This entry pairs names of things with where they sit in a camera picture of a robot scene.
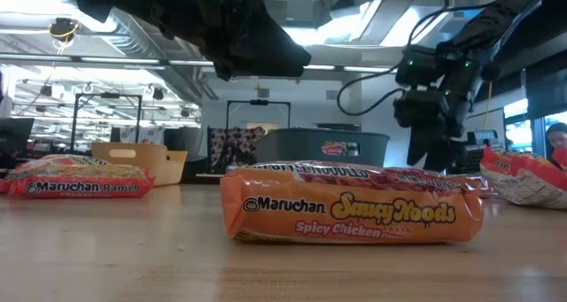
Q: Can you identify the patterned fabric chair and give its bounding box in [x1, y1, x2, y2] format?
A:
[206, 125, 267, 175]

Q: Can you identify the black computer monitor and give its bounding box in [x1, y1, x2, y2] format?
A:
[0, 117, 35, 159]

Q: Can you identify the black wire basket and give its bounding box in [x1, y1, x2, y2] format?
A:
[460, 128, 506, 175]

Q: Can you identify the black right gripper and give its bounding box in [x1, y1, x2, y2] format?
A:
[393, 88, 466, 173]

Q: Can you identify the dark office chair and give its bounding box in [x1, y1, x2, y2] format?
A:
[162, 126, 206, 170]

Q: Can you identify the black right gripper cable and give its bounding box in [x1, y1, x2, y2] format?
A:
[336, 66, 407, 117]

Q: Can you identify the dark plastic bin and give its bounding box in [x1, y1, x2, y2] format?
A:
[254, 127, 391, 168]

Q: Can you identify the person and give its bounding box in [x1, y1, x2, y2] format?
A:
[545, 121, 567, 170]

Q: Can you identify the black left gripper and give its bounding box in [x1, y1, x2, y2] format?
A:
[145, 0, 312, 81]

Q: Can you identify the tan yellow plastic bin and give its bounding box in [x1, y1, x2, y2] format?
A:
[90, 141, 189, 188]

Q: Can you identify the black ceiling camera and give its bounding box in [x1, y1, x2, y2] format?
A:
[47, 17, 80, 44]

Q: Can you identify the grey ceiling box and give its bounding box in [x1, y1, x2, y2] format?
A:
[285, 0, 318, 27]

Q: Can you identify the Saucy Noods spicy chicken pack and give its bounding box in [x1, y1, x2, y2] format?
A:
[220, 159, 485, 244]
[460, 173, 496, 200]

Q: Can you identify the yellow hanging cable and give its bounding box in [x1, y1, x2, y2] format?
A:
[482, 80, 494, 130]

